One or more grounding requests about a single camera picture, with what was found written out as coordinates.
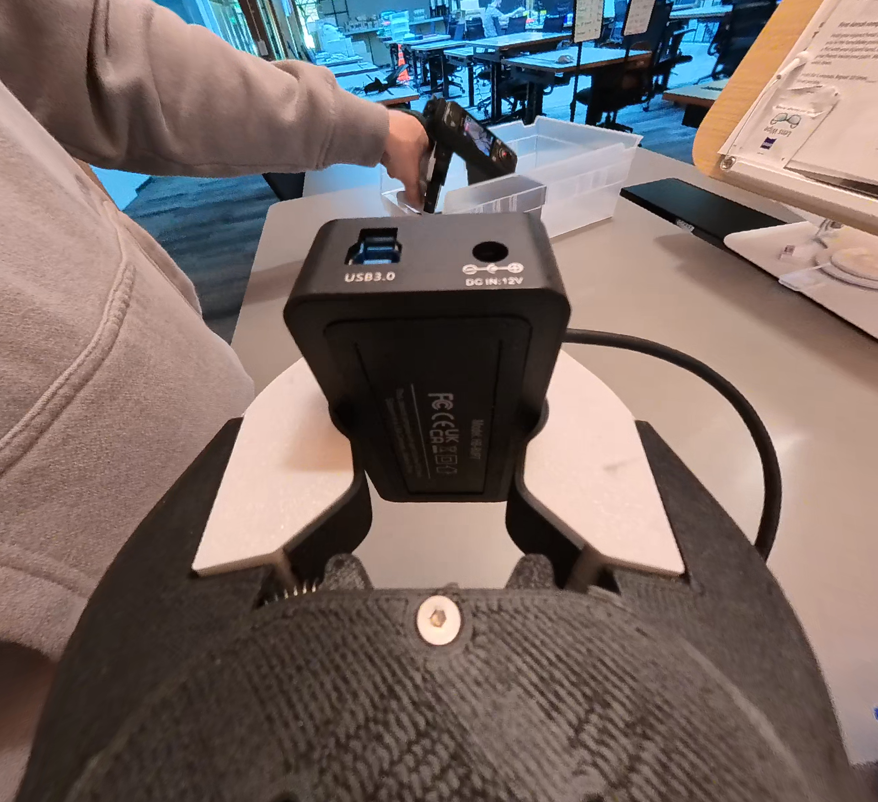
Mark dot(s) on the large clear plastic bin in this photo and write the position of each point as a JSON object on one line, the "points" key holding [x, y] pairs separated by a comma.
{"points": [[590, 164]]}

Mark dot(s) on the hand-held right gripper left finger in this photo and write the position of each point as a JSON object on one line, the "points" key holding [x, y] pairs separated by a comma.
{"points": [[274, 473]]}

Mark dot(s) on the black usb hub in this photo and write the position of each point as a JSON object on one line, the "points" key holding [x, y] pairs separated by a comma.
{"points": [[425, 349]]}

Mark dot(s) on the black flat device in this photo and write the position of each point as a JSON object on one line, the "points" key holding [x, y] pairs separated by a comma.
{"points": [[699, 205]]}

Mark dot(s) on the white stand base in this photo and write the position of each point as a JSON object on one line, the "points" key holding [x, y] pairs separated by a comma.
{"points": [[823, 294]]}

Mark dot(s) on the white printed papers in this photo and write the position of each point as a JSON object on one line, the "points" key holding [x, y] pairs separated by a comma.
{"points": [[844, 95]]}

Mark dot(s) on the wooden top table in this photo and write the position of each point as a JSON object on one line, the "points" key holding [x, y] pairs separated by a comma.
{"points": [[693, 91], [583, 56], [521, 39]]}

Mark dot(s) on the wooden document board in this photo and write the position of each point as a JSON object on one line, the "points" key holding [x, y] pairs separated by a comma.
{"points": [[765, 61]]}

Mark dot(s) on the person's grey hoodie torso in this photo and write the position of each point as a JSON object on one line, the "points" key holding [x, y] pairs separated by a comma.
{"points": [[103, 370]]}

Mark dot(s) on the small clear plastic bin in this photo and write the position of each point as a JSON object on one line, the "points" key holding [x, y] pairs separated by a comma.
{"points": [[494, 198]]}

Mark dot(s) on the black office chair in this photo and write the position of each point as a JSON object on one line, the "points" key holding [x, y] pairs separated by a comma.
{"points": [[610, 92], [747, 20]]}

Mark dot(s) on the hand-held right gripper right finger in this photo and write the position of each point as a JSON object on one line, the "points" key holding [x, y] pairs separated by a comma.
{"points": [[597, 473]]}

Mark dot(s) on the person's left hand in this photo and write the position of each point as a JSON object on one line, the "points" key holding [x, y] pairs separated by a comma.
{"points": [[405, 147]]}

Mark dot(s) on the person's left forearm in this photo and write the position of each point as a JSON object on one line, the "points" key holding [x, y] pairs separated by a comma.
{"points": [[206, 95]]}

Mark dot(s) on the small white packet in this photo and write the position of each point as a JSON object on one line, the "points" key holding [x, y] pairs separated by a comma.
{"points": [[775, 130]]}

